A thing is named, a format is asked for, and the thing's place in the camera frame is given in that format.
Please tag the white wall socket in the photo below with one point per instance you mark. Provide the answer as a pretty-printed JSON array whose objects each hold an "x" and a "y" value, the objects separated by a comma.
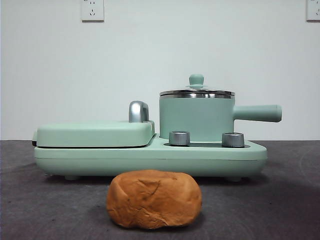
[
  {"x": 313, "y": 10},
  {"x": 92, "y": 11}
]

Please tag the brown potato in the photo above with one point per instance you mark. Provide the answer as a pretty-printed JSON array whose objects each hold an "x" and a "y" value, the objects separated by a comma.
[{"x": 152, "y": 200}]

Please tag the glass lid with green knob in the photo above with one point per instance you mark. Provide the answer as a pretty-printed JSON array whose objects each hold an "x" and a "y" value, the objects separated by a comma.
[{"x": 196, "y": 80}]

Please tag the mint green breakfast machine base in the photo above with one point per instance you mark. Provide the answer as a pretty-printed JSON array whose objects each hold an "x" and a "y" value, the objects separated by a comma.
[{"x": 150, "y": 162}]

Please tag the silver control knob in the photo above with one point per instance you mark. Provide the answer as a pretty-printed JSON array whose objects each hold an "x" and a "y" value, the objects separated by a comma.
[
  {"x": 178, "y": 138},
  {"x": 232, "y": 140}
]

